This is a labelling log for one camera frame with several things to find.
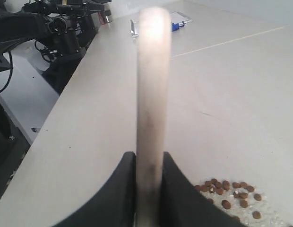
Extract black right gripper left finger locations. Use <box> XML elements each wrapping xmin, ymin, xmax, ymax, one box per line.
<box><xmin>55</xmin><ymin>152</ymin><xmax>136</xmax><ymax>227</ymax></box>

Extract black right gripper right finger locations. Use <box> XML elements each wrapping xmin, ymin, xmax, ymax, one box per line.
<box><xmin>159</xmin><ymin>152</ymin><xmax>244</xmax><ymax>227</ymax></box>

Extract wooden paint brush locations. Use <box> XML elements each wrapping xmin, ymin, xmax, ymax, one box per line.
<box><xmin>135</xmin><ymin>7</ymin><xmax>172</xmax><ymax>227</ymax></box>

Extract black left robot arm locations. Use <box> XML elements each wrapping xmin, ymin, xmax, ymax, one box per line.
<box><xmin>0</xmin><ymin>0</ymin><xmax>107</xmax><ymax>94</ymax></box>

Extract brown beads and crumbs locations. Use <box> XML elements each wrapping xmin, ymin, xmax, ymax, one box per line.
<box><xmin>194</xmin><ymin>178</ymin><xmax>293</xmax><ymax>227</ymax></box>

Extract silver metal bracket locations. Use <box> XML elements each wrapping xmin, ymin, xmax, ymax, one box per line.
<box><xmin>130</xmin><ymin>20</ymin><xmax>139</xmax><ymax>38</ymax></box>

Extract grey box with red cable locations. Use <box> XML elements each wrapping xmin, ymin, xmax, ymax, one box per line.
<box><xmin>99</xmin><ymin>9</ymin><xmax>113</xmax><ymax>24</ymax></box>

